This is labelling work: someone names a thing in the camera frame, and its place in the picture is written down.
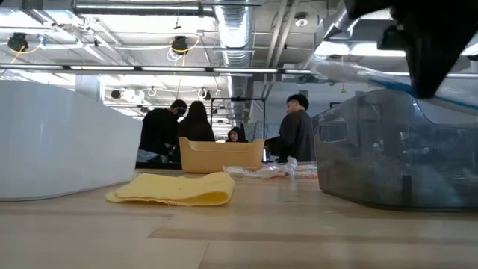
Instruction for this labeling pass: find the white pillar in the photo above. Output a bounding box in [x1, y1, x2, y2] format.
[75, 73, 105, 102]

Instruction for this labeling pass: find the yellow cloth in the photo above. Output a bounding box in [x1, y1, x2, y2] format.
[105, 171, 237, 208]

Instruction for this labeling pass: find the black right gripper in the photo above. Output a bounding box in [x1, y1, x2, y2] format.
[343, 0, 478, 99]

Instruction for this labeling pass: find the black ceiling cable reel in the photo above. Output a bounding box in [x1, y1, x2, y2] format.
[170, 35, 190, 54]
[7, 32, 29, 52]

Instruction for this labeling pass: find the long ceiling light rail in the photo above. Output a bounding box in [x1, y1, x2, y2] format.
[0, 63, 478, 79]

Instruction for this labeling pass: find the white plastic bin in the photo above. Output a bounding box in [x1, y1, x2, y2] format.
[0, 80, 143, 202]

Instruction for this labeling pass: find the black background rig frame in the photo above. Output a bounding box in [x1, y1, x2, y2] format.
[210, 96, 267, 141]

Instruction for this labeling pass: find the grey translucent plastic bin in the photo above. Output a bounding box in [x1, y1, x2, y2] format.
[311, 88, 478, 209]

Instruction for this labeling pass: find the wide silver spiral duct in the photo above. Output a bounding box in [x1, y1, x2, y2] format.
[213, 0, 258, 126]

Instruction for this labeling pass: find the person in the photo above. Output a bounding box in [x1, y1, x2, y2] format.
[137, 99, 188, 164]
[225, 126, 249, 143]
[264, 93, 317, 164]
[177, 100, 217, 143]

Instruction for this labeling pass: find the black aluminium table frame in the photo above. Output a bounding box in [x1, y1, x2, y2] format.
[136, 160, 183, 170]

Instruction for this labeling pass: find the dark toothbrush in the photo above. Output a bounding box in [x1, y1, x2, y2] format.
[267, 155, 299, 181]

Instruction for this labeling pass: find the bright ceiling light panel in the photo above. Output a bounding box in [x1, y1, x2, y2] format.
[315, 40, 407, 58]

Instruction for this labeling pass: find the narrow silver spiral duct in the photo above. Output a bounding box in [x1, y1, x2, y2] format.
[298, 0, 359, 72]

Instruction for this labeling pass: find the orange plastic bin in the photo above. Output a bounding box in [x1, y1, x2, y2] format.
[178, 136, 266, 174]

